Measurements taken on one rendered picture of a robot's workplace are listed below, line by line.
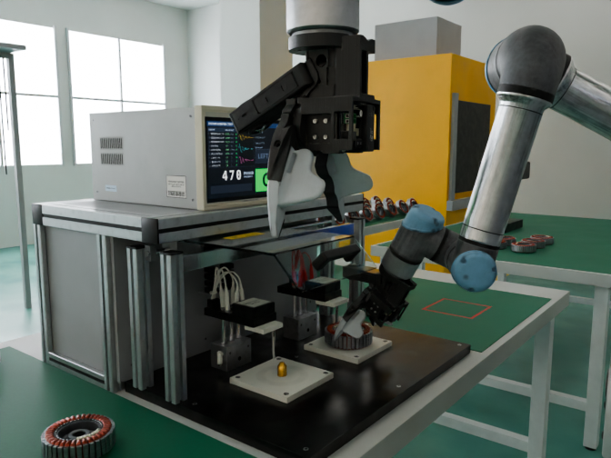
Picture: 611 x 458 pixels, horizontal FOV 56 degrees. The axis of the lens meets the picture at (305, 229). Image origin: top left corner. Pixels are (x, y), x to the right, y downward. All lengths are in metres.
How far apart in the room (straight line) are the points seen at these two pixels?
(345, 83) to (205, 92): 8.59
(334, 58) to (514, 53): 0.55
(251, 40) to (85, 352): 4.25
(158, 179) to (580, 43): 5.52
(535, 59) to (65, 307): 1.06
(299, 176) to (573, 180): 5.83
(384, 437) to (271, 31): 4.61
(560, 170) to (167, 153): 5.44
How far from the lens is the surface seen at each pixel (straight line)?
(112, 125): 1.37
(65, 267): 1.34
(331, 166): 0.65
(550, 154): 6.38
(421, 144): 4.82
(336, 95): 0.59
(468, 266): 1.05
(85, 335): 1.32
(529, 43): 1.10
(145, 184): 1.28
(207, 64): 9.16
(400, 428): 1.10
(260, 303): 1.19
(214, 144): 1.16
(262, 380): 1.18
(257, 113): 0.63
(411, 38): 5.23
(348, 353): 1.31
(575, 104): 1.23
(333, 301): 1.35
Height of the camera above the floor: 1.24
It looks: 8 degrees down
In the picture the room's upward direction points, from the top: straight up
